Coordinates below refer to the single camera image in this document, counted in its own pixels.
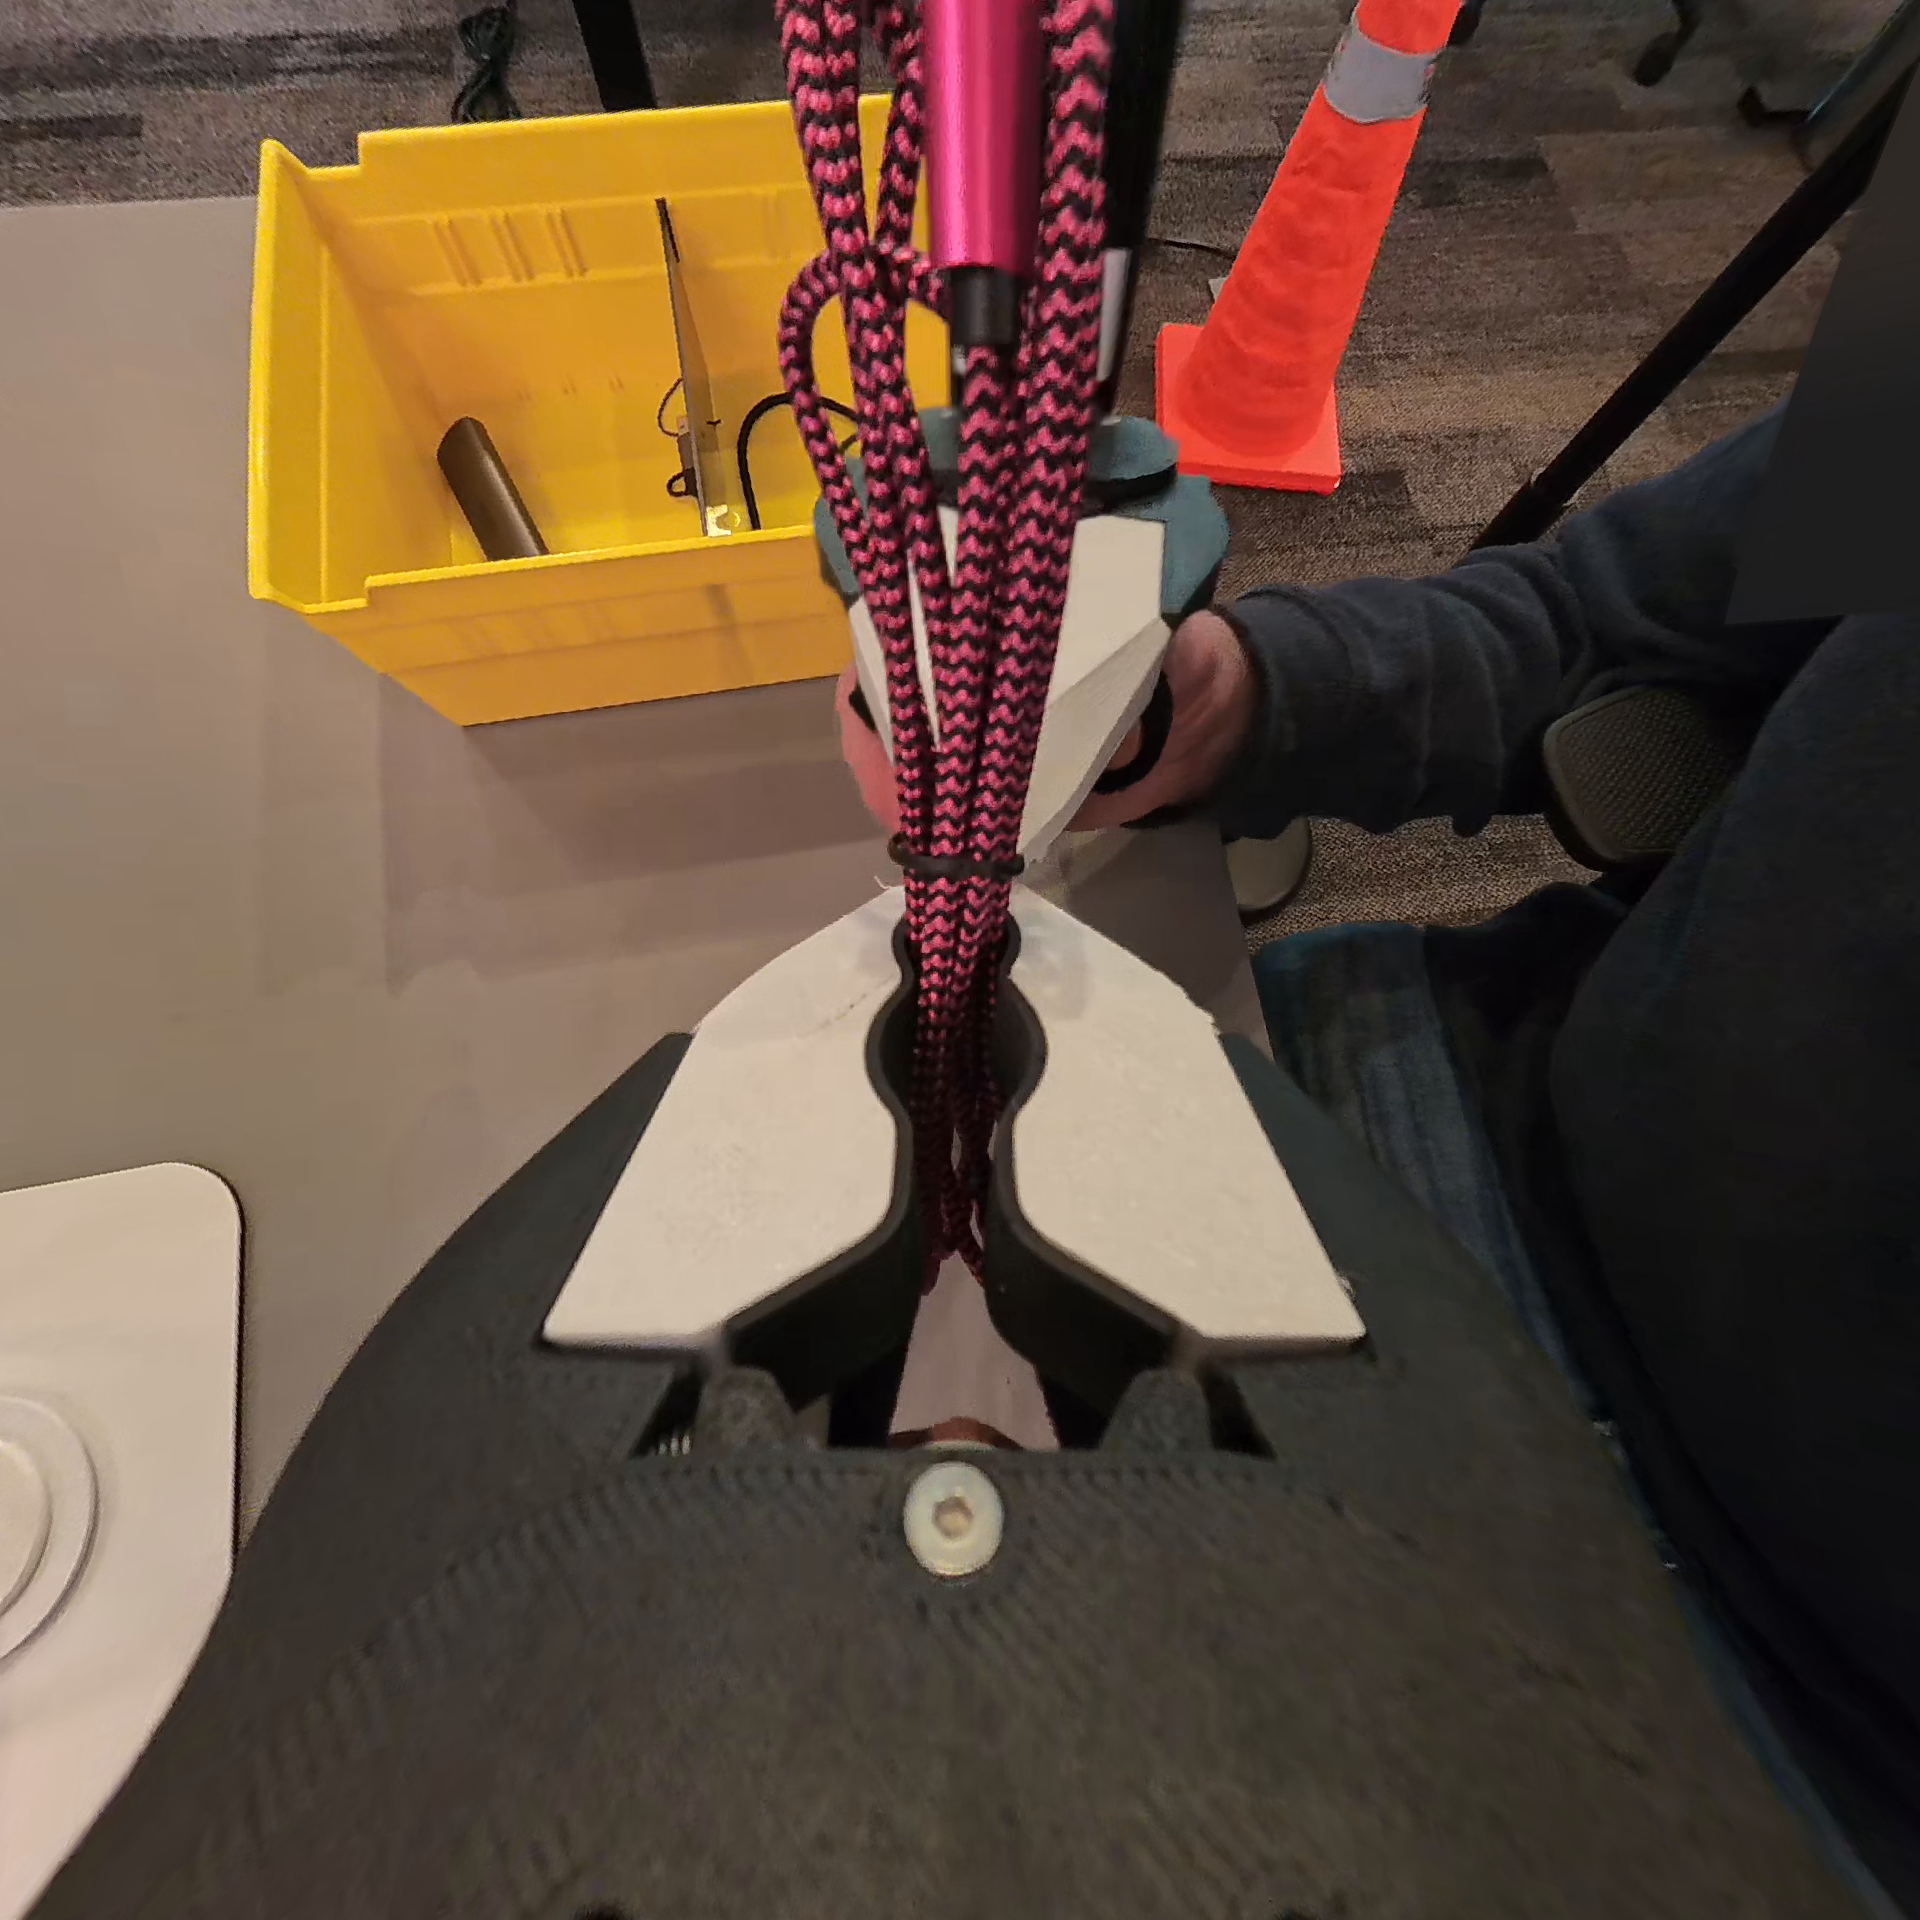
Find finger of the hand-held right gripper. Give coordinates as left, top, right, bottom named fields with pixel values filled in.
left=1016, top=516, right=1177, bottom=865
left=842, top=526, right=962, bottom=819

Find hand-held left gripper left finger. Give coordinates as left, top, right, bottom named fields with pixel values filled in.
left=543, top=892, right=918, bottom=1366

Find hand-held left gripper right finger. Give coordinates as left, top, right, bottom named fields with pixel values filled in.
left=992, top=895, right=1374, bottom=1377

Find red braided usb cable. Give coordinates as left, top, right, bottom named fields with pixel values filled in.
left=775, top=0, right=1118, bottom=1278

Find black hub cable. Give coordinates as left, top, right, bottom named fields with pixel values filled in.
left=660, top=375, right=879, bottom=518

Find yellow plastic bin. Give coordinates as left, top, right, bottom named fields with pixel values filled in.
left=250, top=101, right=962, bottom=729

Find person's right forearm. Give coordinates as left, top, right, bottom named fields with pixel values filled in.
left=1217, top=417, right=1920, bottom=847

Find person's right hand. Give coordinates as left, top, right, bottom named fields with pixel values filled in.
left=832, top=610, right=1263, bottom=836

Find orange cone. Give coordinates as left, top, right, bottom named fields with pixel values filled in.
left=1158, top=0, right=1480, bottom=497

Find person's legs in jeans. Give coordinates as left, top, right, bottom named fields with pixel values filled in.
left=1255, top=886, right=1712, bottom=1562

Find black chair armrest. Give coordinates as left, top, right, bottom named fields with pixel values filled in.
left=1543, top=685, right=1743, bottom=875

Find black floor stand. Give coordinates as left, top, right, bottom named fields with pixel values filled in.
left=1473, top=61, right=1920, bottom=557

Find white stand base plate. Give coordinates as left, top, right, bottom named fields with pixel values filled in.
left=0, top=1165, right=246, bottom=1920

